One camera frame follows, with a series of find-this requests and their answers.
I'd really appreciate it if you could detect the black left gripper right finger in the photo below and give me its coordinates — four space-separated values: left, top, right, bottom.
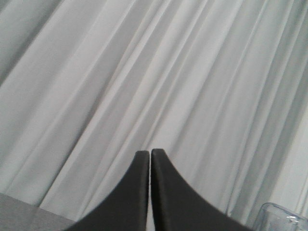
151 149 248 231

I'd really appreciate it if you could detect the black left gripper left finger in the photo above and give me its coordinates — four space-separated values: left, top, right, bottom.
67 151 150 231

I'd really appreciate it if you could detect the white pleated curtain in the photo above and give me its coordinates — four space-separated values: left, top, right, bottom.
0 0 308 226

